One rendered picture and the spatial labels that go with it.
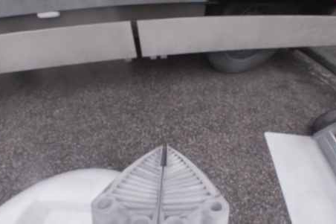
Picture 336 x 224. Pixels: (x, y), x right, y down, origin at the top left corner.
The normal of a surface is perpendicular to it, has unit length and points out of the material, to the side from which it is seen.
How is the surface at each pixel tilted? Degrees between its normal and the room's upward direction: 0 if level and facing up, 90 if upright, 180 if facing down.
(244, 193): 0
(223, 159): 0
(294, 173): 0
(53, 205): 69
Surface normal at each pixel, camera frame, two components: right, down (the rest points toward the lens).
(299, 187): 0.00, -0.60
